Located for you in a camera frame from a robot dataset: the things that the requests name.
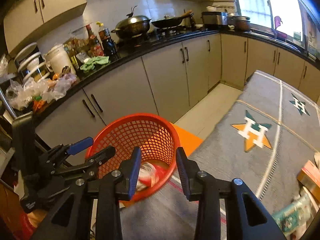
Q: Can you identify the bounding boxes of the orange cardboard box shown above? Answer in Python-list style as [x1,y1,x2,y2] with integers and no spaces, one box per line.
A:
[297,160,320,202]

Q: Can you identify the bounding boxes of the red label sauce bottle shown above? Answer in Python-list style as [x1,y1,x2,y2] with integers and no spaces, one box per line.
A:
[86,24,104,56]

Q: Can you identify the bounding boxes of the red plastic mesh basket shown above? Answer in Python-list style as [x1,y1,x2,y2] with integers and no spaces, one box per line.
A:
[85,113,180,205]

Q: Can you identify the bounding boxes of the white plastic jug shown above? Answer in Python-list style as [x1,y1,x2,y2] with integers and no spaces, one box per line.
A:
[44,44,76,74]

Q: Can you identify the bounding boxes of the kitchen cabinets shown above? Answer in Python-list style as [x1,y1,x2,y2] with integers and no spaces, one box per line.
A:
[36,33,319,146]
[3,0,87,57]

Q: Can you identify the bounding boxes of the crumpled clear plastic bags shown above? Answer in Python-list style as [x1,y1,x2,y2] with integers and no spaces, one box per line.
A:
[5,73,77,111]

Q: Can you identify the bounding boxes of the lidded steel wok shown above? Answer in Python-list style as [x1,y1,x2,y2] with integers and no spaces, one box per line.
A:
[111,6,151,40]

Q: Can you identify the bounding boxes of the grey star-pattern tablecloth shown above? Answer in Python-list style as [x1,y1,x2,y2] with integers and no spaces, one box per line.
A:
[121,72,319,239]

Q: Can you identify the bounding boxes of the pink item on sill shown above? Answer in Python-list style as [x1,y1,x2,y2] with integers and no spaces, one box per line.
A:
[274,16,287,39]

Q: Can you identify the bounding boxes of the dark soy sauce bottle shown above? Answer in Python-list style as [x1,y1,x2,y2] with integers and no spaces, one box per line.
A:
[96,21,118,61]

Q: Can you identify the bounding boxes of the green white snack packet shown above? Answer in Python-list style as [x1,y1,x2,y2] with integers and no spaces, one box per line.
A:
[272,194,312,236]

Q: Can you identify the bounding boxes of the lower kitchen cabinets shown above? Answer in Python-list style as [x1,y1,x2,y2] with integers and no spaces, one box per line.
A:
[36,33,319,146]

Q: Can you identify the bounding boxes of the stacked white bowls rack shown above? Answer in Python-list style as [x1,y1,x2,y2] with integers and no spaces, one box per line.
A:
[14,42,50,83]

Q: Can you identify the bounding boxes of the gas stove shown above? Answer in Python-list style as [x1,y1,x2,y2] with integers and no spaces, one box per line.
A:
[147,25,200,41]

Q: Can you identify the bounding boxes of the upper kitchen cabinets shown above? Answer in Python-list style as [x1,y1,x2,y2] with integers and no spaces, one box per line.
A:
[3,0,87,57]

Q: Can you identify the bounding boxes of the silver rice cooker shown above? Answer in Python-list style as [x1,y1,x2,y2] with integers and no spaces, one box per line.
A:
[201,11,228,28]

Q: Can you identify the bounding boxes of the black frying pan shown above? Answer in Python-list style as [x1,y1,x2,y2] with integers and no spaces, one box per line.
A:
[151,10,194,29]

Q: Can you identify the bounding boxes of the green cloth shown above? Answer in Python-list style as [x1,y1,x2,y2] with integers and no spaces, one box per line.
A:
[80,56,109,72]

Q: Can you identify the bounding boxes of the kitchen window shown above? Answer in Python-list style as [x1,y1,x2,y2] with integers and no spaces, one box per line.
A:
[232,0,304,41]

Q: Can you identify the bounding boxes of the red white snack wrapper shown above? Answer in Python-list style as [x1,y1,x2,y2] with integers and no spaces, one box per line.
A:
[136,162,160,191]

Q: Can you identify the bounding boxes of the dark cooking pot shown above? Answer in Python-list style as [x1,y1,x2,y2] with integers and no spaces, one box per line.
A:
[228,16,251,31]

